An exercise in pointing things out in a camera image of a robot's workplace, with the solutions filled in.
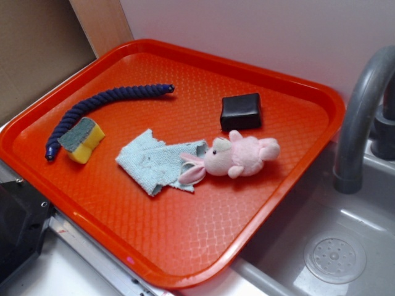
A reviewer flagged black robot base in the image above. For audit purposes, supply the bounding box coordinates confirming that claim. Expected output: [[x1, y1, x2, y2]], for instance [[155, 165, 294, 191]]
[[1, 178, 53, 286]]

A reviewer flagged pink plush bunny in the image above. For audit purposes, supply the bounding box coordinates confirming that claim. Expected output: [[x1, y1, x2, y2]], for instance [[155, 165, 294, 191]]
[[178, 130, 280, 185]]

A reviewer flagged orange plastic tray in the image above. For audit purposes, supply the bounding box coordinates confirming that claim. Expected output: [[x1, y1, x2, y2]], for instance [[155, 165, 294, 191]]
[[1, 39, 345, 290]]

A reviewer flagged light blue cloth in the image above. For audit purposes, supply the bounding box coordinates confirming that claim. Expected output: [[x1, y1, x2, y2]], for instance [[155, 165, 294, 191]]
[[115, 129, 208, 197]]

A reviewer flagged black rectangular block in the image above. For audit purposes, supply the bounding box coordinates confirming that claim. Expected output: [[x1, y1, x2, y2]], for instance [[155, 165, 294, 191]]
[[220, 93, 262, 131]]

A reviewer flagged yellow green sponge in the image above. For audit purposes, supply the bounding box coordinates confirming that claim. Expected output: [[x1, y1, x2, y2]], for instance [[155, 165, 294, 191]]
[[58, 117, 105, 164]]

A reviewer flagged grey toy sink basin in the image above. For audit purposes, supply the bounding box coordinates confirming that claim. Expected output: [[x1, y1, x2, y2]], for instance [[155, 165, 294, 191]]
[[233, 144, 394, 295]]

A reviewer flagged grey toy faucet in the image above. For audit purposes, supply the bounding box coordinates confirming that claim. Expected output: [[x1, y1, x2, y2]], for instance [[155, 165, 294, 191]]
[[333, 45, 394, 194]]

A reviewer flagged brown cardboard panel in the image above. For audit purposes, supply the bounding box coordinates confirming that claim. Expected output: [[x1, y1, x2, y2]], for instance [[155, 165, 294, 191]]
[[1, 1, 133, 124]]

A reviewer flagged dark blue twisted rope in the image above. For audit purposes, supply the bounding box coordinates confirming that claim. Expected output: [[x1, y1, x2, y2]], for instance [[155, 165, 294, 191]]
[[44, 83, 175, 162]]

